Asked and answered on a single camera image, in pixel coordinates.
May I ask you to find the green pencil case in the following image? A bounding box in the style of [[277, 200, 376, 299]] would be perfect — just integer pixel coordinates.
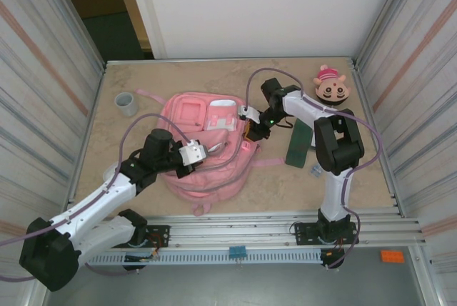
[[285, 120, 314, 168]]

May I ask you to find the pink backpack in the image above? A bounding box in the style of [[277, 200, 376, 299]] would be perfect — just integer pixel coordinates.
[[134, 88, 286, 217]]

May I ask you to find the pink cartoon plush toy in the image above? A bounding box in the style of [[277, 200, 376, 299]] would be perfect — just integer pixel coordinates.
[[313, 64, 353, 109]]

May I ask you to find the grey cup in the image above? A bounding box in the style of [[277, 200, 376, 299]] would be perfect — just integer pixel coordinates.
[[114, 91, 139, 117]]

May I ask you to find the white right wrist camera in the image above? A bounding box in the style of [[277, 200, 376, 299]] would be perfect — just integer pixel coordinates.
[[237, 105, 262, 124]]

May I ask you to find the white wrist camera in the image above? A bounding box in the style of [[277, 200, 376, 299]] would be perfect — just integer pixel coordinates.
[[178, 138, 209, 167], [237, 105, 262, 124]]

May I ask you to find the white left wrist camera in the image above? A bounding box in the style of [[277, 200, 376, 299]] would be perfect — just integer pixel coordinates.
[[178, 138, 209, 167]]

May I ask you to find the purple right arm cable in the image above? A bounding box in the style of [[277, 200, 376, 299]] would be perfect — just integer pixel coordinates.
[[246, 68, 383, 271]]

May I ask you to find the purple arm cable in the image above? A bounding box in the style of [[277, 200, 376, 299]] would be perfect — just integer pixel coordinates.
[[246, 68, 383, 271], [0, 113, 190, 282]]

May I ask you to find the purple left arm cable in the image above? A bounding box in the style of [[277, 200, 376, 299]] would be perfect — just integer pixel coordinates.
[[0, 113, 190, 282]]

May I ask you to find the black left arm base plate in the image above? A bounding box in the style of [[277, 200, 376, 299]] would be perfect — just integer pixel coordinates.
[[144, 225, 171, 249]]

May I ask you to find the aluminium frame rail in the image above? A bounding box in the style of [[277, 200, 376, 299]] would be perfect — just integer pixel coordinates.
[[41, 213, 428, 250]]

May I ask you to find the white slotted cable tray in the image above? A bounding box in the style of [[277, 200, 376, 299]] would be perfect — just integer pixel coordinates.
[[87, 250, 324, 266]]

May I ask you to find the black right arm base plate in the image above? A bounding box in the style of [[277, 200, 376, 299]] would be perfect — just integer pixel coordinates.
[[293, 223, 359, 246]]

